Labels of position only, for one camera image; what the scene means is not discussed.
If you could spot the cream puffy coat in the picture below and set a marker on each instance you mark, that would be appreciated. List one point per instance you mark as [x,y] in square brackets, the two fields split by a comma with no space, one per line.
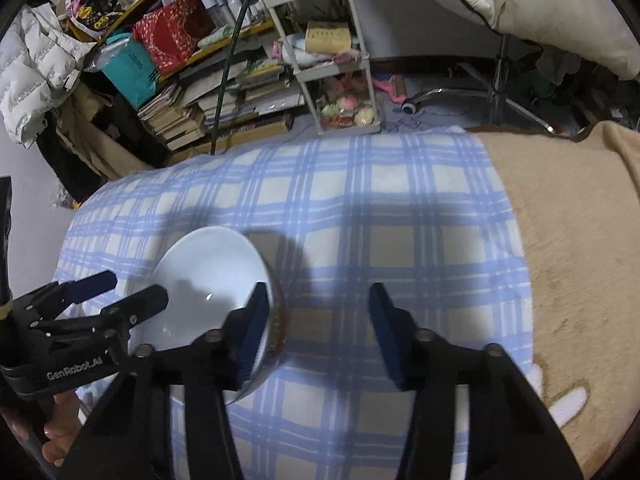
[550,0]

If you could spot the white utility cart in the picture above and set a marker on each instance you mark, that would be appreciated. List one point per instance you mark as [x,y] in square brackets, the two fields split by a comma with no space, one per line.
[365,60]

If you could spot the person's left hand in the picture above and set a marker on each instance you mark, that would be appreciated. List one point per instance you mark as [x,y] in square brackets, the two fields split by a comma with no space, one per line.
[62,425]

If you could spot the blue plaid blanket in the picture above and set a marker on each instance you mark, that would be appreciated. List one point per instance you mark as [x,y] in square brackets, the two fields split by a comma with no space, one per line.
[350,210]

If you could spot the black yellow printed bag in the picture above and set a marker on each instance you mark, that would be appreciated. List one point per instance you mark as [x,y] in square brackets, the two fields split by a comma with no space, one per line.
[95,15]

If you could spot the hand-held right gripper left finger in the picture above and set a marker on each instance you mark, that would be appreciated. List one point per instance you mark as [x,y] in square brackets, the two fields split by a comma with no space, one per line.
[252,330]

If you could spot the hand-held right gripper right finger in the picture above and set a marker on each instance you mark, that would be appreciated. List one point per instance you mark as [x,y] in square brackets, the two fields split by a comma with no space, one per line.
[387,335]

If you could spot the white bottles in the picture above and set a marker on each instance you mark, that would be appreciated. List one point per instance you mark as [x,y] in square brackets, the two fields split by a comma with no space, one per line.
[225,7]

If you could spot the tan box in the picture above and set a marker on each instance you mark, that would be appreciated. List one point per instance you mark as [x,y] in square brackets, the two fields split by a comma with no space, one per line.
[327,37]

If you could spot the tan flower blanket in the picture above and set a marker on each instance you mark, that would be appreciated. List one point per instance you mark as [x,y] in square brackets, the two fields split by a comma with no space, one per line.
[575,260]

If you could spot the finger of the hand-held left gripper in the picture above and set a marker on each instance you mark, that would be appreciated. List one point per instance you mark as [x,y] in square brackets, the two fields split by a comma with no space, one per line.
[145,305]
[92,284]

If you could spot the white bowl with red outside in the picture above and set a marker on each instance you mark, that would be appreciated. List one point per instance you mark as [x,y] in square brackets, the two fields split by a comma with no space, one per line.
[210,280]

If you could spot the yellow wooden shelf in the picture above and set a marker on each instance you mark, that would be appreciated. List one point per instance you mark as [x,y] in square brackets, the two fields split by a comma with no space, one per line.
[255,27]

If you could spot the white puffer jacket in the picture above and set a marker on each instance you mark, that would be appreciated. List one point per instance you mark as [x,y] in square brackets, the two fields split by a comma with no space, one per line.
[35,75]

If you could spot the pastel plush toys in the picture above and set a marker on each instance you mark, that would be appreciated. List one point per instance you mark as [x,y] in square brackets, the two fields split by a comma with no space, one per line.
[345,112]

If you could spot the metal chair base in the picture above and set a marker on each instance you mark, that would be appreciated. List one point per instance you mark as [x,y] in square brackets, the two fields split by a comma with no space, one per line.
[500,90]

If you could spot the pink toy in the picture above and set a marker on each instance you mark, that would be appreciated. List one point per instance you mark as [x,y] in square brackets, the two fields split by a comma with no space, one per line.
[392,87]

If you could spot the teal box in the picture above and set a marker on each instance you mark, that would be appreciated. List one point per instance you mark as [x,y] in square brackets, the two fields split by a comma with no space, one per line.
[130,70]

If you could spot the stack of books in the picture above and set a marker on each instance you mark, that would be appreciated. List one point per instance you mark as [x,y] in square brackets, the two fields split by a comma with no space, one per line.
[175,115]

